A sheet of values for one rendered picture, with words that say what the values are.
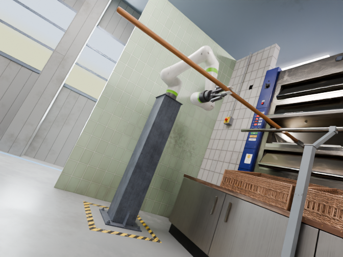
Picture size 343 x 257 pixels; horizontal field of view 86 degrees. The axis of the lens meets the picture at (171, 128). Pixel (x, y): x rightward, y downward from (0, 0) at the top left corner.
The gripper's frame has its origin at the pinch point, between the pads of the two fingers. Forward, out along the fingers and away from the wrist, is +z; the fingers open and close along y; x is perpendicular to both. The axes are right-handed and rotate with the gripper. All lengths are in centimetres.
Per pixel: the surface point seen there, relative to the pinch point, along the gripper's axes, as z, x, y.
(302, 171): 37, -35, 38
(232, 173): -17, -46, 47
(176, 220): -61, -42, 103
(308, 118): 8, -85, -21
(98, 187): -123, 23, 107
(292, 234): 39, -36, 70
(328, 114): 23, -82, -21
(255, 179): 4, -46, 46
